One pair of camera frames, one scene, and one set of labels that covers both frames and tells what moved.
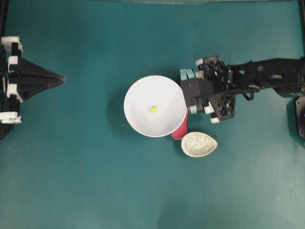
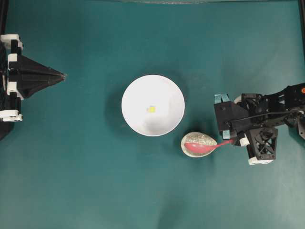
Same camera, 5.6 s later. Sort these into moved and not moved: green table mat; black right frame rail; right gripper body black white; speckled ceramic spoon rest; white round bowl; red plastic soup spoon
Moved: red plastic soup spoon; right gripper body black white
Not moved: black right frame rail; white round bowl; speckled ceramic spoon rest; green table mat
